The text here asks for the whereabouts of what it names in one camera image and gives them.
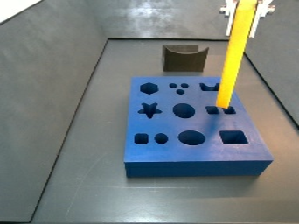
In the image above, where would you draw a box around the black curved holder stand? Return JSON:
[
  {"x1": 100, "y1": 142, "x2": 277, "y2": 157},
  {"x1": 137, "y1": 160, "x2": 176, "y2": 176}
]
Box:
[{"x1": 163, "y1": 45, "x2": 209, "y2": 72}]

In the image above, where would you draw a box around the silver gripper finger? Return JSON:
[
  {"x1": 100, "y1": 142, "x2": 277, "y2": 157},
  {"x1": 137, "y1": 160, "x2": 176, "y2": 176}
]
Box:
[
  {"x1": 248, "y1": 0, "x2": 276, "y2": 38},
  {"x1": 219, "y1": 0, "x2": 239, "y2": 36}
]

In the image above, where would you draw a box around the yellow double-square peg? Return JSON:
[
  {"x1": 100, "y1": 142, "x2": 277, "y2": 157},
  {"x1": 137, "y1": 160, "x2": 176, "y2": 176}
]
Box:
[{"x1": 216, "y1": 0, "x2": 257, "y2": 109}]

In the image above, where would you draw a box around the blue shape-sorting board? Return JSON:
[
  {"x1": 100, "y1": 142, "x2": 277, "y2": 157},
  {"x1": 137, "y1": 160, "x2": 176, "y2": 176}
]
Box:
[{"x1": 124, "y1": 76, "x2": 273, "y2": 178}]

